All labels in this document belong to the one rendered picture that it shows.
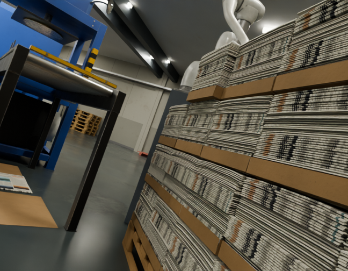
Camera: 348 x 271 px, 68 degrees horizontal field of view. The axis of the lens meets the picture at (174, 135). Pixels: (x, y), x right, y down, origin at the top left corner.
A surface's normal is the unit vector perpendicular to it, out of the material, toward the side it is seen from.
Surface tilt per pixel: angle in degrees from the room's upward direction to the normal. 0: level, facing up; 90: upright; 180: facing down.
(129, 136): 90
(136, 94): 90
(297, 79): 93
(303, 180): 91
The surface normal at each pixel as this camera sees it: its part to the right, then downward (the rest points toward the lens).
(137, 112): -0.26, -0.15
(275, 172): -0.89, -0.32
